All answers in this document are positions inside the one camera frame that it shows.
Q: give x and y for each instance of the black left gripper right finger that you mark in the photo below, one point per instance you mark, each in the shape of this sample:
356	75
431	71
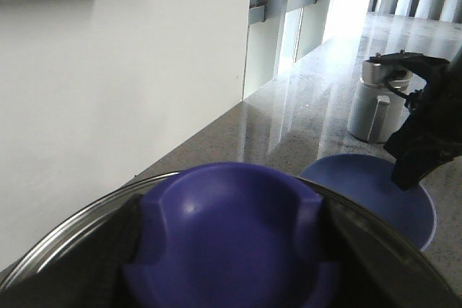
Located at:
376	267

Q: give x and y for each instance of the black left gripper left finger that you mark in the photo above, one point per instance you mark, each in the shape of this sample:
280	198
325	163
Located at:
90	274

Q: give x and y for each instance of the grey window frame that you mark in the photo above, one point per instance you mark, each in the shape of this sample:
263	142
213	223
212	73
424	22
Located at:
280	32

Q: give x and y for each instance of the white cylindrical container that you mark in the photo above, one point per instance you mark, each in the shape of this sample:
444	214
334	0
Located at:
376	110

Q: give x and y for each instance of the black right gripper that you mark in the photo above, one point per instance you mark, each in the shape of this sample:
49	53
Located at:
431	135

